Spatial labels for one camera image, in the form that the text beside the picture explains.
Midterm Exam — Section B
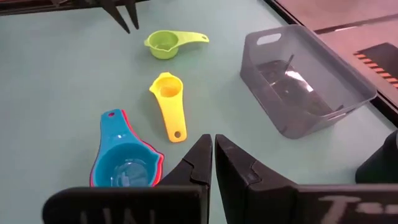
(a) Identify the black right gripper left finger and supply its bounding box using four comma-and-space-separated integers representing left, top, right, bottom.
43, 134, 213, 224

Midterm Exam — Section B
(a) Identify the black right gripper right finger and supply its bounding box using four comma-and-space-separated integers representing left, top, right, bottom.
215, 134, 398, 224

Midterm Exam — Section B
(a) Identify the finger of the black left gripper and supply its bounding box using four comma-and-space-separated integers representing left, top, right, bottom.
104, 0, 131, 34
124, 0, 140, 30

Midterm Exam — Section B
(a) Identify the orange measuring cup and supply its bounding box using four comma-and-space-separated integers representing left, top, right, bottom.
89, 108, 165, 188

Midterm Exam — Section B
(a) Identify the green measuring cup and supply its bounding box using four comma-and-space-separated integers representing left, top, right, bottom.
143, 29, 210, 60

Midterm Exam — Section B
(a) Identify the yellow measuring cup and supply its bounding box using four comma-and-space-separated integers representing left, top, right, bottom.
149, 72, 188, 144

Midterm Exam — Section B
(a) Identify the teal measuring cup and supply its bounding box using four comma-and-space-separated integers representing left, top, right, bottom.
91, 108, 163, 188

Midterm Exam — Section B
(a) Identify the green table mat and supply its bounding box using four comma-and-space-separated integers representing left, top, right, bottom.
0, 0, 398, 224

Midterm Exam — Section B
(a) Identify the black floor mat striped edge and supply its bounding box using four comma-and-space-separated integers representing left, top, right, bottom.
353, 42, 398, 91

